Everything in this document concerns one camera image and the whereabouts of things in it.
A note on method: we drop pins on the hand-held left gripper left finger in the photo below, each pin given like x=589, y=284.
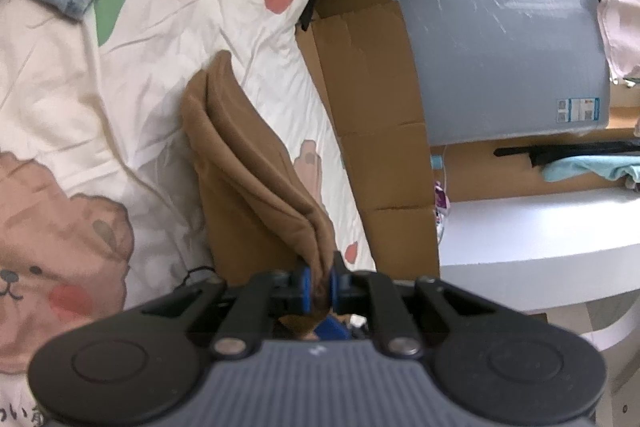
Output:
x=306, y=289

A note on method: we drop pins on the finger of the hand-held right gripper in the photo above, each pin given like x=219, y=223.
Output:
x=334, y=331

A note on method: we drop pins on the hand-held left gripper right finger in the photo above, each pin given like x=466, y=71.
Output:
x=334, y=289

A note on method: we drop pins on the brown t-shirt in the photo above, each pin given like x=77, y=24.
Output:
x=245, y=177

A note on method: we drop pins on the white purple detergent pouch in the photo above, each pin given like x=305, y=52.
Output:
x=441, y=207

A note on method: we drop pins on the detergent bottle with blue cap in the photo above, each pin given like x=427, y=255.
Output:
x=437, y=162

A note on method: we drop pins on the tall cardboard sheet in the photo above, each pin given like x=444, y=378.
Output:
x=490, y=182

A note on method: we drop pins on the folded cardboard sheet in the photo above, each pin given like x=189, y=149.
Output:
x=380, y=97

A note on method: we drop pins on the cream bear print blanket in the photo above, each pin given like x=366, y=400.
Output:
x=125, y=107

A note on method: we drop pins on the teal cloth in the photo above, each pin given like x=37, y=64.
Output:
x=585, y=169

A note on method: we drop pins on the grey washing machine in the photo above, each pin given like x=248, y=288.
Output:
x=500, y=47

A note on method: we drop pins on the pink garment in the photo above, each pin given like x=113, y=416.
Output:
x=622, y=17

